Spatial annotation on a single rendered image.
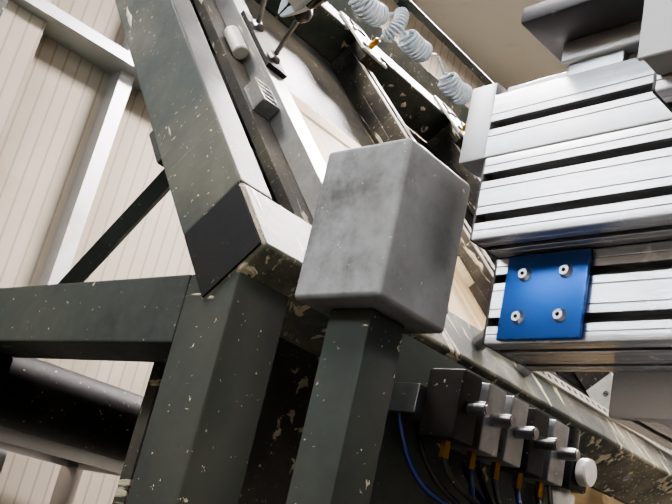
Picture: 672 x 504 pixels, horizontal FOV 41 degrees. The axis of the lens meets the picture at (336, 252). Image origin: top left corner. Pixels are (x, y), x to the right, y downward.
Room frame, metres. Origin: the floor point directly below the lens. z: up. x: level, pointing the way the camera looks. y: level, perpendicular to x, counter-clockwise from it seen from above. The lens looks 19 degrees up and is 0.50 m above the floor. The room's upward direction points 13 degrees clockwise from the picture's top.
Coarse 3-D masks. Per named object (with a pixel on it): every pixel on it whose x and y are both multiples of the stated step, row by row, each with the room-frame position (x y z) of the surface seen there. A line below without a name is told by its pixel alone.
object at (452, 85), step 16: (352, 0) 1.89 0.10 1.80; (368, 0) 1.90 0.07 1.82; (400, 0) 1.96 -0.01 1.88; (368, 16) 1.94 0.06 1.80; (384, 16) 1.91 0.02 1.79; (416, 16) 2.01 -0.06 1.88; (416, 32) 2.00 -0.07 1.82; (432, 32) 2.06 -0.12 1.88; (400, 48) 2.04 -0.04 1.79; (416, 48) 2.01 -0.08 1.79; (448, 48) 2.12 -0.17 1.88; (464, 64) 2.18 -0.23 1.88; (448, 80) 2.18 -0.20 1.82; (448, 96) 2.18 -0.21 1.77; (464, 96) 2.17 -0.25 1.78
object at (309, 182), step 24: (216, 0) 1.60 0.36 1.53; (240, 24) 1.53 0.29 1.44; (264, 72) 1.44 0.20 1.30; (288, 96) 1.44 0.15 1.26; (288, 120) 1.37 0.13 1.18; (288, 144) 1.36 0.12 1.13; (312, 144) 1.37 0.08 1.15; (312, 168) 1.31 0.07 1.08; (312, 192) 1.30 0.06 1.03; (312, 216) 1.29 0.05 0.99
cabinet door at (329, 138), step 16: (304, 112) 1.53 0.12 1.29; (320, 128) 1.56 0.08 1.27; (336, 128) 1.64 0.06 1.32; (320, 144) 1.50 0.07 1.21; (336, 144) 1.58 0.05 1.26; (352, 144) 1.66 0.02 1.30; (464, 288) 1.63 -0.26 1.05; (464, 304) 1.57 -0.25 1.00; (464, 320) 1.51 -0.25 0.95; (480, 320) 1.58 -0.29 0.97
